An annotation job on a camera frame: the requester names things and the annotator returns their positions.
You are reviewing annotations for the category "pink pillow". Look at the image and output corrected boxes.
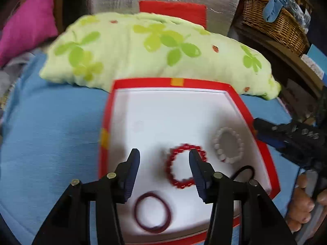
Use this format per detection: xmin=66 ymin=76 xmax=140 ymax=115
xmin=0 ymin=0 xmax=59 ymax=67

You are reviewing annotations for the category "red bead bracelet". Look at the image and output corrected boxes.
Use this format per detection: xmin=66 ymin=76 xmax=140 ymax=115
xmin=166 ymin=144 xmax=207 ymax=188

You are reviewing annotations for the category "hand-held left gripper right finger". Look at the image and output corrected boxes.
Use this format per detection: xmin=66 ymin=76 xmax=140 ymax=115
xmin=188 ymin=149 xmax=297 ymax=245

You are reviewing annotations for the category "black hair tie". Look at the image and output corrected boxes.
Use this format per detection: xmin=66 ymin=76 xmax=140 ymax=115
xmin=230 ymin=165 xmax=256 ymax=182

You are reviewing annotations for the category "red box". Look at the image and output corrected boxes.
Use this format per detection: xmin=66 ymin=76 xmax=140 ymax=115
xmin=98 ymin=78 xmax=280 ymax=245

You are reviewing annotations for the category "blue bed sheet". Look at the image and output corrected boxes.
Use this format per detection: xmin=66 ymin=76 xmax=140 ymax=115
xmin=0 ymin=53 xmax=304 ymax=245

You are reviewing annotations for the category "grey cloth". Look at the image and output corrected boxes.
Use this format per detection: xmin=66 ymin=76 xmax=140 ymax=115
xmin=0 ymin=53 xmax=31 ymax=102

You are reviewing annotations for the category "blue cloth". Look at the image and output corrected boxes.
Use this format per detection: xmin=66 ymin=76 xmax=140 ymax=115
xmin=263 ymin=0 xmax=289 ymax=23

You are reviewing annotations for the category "wicker basket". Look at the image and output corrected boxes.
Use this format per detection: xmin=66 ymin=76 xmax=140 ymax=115
xmin=241 ymin=0 xmax=309 ymax=57

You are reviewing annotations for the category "dark red hair tie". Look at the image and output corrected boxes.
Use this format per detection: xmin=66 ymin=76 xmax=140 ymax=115
xmin=134 ymin=192 xmax=172 ymax=234

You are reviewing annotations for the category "green floral pillow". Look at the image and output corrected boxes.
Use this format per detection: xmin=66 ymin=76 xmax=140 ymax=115
xmin=39 ymin=12 xmax=281 ymax=100

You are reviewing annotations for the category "red cushion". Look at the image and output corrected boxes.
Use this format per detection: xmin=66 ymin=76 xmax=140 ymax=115
xmin=139 ymin=1 xmax=207 ymax=27

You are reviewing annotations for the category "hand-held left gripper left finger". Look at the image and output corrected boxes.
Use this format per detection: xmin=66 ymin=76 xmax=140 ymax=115
xmin=32 ymin=148 xmax=141 ymax=245

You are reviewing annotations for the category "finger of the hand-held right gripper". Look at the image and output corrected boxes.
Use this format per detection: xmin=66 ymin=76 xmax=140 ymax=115
xmin=253 ymin=118 xmax=284 ymax=150

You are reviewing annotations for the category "person's right hand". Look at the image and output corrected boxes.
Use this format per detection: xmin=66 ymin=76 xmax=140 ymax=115
xmin=286 ymin=175 xmax=316 ymax=233

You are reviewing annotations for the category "white bead bracelet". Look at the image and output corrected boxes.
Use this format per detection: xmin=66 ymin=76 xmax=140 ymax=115
xmin=212 ymin=128 xmax=244 ymax=164

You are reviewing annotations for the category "wooden shelf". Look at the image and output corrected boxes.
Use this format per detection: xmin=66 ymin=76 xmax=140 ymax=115
xmin=230 ymin=23 xmax=327 ymax=100

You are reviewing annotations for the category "blue cardboard box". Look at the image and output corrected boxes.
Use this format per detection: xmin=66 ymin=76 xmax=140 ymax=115
xmin=305 ymin=43 xmax=327 ymax=82

